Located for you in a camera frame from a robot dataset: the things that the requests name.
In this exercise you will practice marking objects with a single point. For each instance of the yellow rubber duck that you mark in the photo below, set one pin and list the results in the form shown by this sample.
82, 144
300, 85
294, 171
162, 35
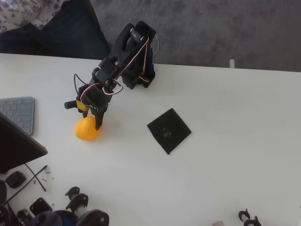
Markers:
85, 131

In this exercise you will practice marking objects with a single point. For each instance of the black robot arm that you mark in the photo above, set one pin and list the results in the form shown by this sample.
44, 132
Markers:
124, 47

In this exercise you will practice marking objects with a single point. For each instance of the black square pad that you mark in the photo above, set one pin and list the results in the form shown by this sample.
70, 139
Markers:
160, 131

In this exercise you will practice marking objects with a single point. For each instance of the blue table clamp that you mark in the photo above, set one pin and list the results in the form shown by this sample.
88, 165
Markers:
150, 61

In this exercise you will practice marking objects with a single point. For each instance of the person in floral shirt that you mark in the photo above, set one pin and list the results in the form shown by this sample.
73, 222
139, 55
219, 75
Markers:
70, 35

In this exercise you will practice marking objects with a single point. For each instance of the grey keyboard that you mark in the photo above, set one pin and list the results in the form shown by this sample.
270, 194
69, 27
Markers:
18, 110

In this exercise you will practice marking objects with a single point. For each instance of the black stand clamp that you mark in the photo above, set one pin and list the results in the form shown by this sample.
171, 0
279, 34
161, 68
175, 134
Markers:
252, 222
73, 191
242, 215
81, 200

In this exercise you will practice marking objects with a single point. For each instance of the dark laptop screen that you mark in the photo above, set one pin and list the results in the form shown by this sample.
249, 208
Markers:
14, 146

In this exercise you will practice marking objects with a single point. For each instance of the small black box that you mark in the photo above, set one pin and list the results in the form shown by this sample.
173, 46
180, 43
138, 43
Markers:
15, 179

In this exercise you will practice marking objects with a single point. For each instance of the black round stand base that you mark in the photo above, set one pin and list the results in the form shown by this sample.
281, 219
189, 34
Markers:
96, 217

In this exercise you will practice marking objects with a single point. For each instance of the dark grey round knob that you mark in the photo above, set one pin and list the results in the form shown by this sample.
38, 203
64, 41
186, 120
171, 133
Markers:
45, 219

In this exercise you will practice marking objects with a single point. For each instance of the floral shirt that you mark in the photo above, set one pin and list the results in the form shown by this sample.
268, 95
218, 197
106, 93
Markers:
14, 11

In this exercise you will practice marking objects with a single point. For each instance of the small circuit board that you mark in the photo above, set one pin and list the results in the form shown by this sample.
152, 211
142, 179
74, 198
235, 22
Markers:
23, 215

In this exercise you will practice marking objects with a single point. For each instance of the black square bracket plate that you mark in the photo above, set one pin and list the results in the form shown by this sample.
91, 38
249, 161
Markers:
40, 206

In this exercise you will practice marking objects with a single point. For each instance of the white post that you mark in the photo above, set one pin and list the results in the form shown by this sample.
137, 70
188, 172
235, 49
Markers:
232, 63

